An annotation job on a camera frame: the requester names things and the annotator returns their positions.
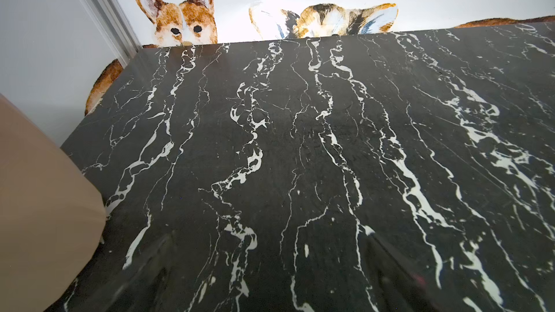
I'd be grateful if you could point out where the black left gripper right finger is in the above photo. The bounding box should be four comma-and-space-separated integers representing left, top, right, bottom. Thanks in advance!
366, 232, 438, 311

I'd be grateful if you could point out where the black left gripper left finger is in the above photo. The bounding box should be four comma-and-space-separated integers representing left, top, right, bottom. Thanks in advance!
77, 232, 176, 311

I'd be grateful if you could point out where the beige paper plant pot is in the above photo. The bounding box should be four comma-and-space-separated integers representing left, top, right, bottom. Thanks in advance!
1, 97, 106, 311

